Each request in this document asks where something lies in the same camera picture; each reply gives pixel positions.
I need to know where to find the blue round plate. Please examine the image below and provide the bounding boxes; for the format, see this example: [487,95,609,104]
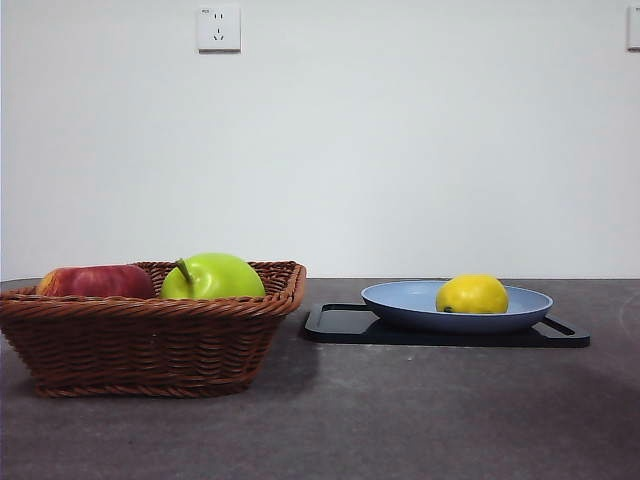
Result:
[360,280,555,335]

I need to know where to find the yellow lemon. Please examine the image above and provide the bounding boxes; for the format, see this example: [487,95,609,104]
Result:
[435,273,510,315]

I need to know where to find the brown wicker basket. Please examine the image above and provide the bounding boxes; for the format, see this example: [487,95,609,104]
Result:
[0,260,308,399]

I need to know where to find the black rectangular tray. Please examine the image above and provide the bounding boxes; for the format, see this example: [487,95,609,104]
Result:
[304,302,592,349]

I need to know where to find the green apple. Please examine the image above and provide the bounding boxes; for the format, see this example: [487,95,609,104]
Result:
[159,251,267,301]

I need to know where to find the red apple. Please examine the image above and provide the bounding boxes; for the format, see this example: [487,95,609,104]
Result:
[36,264,155,300]

